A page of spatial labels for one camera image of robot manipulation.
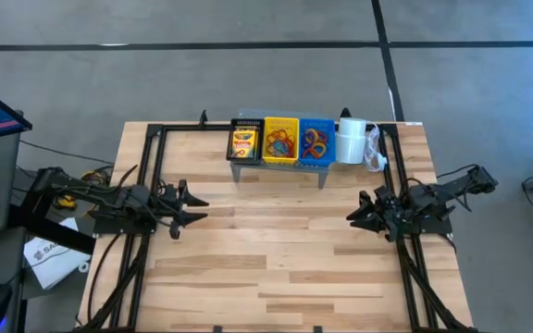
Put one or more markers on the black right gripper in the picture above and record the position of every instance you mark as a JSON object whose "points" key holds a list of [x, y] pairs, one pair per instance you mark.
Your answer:
{"points": [[391, 208]]}

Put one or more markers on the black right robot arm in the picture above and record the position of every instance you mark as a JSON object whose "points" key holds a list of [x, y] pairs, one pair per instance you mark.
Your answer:
{"points": [[451, 189]]}

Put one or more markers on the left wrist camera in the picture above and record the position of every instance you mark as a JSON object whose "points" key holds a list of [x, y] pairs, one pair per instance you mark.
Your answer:
{"points": [[175, 231]]}

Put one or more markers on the yellow plastic basket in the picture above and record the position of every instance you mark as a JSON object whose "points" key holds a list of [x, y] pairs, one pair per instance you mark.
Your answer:
{"points": [[266, 139]]}

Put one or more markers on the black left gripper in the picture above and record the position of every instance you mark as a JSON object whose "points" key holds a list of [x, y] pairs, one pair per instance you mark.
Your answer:
{"points": [[169, 203]]}

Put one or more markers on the black aluminium rig frame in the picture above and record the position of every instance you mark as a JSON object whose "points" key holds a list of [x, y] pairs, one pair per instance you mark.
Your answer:
{"points": [[178, 126]]}

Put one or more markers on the purple spiral coil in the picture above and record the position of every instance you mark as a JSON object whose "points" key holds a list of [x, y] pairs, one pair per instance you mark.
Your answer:
{"points": [[322, 137]]}

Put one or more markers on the grey perforated metal shelf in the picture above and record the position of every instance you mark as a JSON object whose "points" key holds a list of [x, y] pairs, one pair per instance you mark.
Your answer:
{"points": [[280, 168]]}

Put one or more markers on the white power adapter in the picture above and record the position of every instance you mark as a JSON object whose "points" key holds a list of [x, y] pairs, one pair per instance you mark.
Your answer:
{"points": [[380, 161]]}

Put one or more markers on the black plastic basket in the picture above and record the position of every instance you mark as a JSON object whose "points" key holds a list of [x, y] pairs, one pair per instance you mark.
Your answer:
{"points": [[229, 139]]}

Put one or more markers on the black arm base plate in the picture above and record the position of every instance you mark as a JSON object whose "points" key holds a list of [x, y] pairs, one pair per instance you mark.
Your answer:
{"points": [[435, 226], [109, 227]]}

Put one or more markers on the yellow green crayon box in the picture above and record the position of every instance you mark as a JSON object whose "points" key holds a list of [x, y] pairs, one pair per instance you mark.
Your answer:
{"points": [[243, 143]]}

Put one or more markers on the white paper sheet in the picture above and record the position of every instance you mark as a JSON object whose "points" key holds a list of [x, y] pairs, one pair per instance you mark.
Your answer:
{"points": [[53, 259]]}

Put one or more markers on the black table clamp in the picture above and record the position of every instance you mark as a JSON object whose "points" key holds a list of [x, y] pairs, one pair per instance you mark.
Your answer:
{"points": [[203, 118], [217, 329], [318, 329], [346, 113]]}

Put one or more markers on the blue rubber band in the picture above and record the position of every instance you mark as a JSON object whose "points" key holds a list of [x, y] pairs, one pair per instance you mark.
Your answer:
{"points": [[273, 150]]}

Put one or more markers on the black support beam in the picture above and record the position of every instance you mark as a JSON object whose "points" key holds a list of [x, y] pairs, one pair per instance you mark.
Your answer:
{"points": [[53, 231]]}

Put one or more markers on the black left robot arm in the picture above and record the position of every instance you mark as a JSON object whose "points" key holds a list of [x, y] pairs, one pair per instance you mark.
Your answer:
{"points": [[95, 196]]}

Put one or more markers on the orange spiral coil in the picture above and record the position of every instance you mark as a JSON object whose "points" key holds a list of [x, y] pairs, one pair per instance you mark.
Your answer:
{"points": [[315, 151]]}

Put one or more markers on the blue plastic basket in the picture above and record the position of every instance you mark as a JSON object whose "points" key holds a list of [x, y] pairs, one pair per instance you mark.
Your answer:
{"points": [[331, 143]]}

